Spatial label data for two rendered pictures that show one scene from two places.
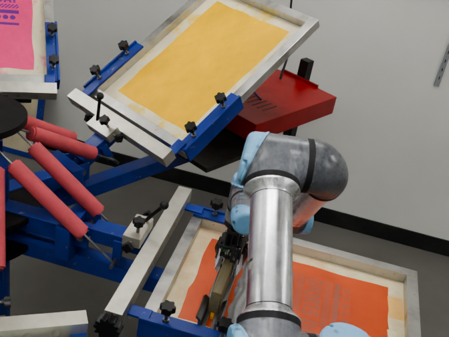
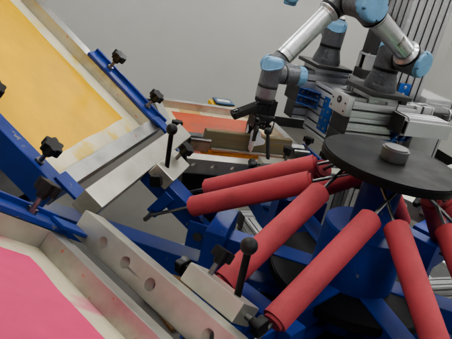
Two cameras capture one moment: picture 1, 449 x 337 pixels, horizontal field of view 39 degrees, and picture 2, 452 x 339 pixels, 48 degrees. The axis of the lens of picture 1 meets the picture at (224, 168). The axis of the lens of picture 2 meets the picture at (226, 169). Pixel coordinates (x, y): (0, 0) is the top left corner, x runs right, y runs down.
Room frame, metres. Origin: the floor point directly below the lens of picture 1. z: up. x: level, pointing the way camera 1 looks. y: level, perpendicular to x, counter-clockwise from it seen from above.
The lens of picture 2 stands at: (2.48, 1.56, 1.63)
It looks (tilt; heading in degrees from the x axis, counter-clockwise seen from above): 22 degrees down; 242
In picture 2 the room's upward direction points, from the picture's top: 13 degrees clockwise
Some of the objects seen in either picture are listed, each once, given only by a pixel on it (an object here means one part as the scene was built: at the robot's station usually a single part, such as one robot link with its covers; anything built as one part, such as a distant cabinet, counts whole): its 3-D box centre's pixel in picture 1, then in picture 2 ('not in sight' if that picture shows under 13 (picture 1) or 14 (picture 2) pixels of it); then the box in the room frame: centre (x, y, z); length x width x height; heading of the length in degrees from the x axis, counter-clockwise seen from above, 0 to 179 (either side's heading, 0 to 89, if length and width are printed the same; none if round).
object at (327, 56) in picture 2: not in sight; (327, 53); (0.78, -0.77, 1.31); 0.15 x 0.15 x 0.10
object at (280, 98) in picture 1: (259, 99); not in sight; (2.78, -0.10, 1.06); 0.61 x 0.46 x 0.12; 142
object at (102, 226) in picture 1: (119, 237); not in sight; (1.59, 0.28, 1.02); 0.17 x 0.06 x 0.05; 82
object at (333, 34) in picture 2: not in sight; (334, 31); (0.78, -0.77, 1.42); 0.13 x 0.12 x 0.14; 61
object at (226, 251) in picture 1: (232, 239); (262, 113); (1.51, -0.06, 1.15); 0.09 x 0.08 x 0.12; 172
